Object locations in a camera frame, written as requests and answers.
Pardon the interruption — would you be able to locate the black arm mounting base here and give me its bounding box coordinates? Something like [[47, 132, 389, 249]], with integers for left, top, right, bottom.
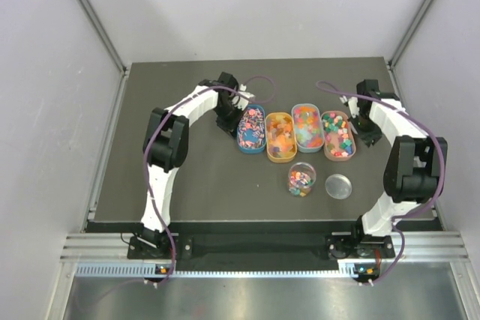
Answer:
[[127, 232, 395, 262]]

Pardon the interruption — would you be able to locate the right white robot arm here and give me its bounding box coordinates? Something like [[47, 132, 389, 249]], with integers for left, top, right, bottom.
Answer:
[[348, 79, 448, 257]]

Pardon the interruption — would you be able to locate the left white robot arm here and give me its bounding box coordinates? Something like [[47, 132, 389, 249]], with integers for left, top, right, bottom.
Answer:
[[137, 72, 254, 258]]

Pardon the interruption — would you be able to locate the pink tray of star candies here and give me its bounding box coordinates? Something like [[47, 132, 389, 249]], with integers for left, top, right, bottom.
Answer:
[[321, 110, 357, 162]]

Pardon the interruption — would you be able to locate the yellow tray of popsicle candies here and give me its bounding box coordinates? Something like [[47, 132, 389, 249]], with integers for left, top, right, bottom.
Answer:
[[265, 112, 298, 163]]

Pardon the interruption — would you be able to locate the blue tray of lollipops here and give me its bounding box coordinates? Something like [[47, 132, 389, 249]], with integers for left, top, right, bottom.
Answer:
[[236, 105, 266, 154]]

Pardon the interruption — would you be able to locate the light blue tray of gummies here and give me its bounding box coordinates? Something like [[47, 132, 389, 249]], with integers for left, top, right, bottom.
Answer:
[[291, 103, 325, 153]]

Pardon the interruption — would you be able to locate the clear round jar lid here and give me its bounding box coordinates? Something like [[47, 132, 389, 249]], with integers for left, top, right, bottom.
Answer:
[[325, 174, 353, 200]]

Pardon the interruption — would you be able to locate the clear plastic jar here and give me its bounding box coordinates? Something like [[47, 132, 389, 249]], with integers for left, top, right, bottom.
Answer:
[[287, 162, 317, 197]]

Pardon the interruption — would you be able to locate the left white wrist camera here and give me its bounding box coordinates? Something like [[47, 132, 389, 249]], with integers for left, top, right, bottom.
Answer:
[[232, 84, 255, 110]]

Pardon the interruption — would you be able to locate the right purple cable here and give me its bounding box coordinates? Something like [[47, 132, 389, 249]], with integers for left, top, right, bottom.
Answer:
[[316, 80, 446, 286]]

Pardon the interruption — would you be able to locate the grey slotted cable duct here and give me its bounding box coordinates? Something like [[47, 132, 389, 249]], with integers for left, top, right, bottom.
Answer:
[[74, 262, 380, 279]]

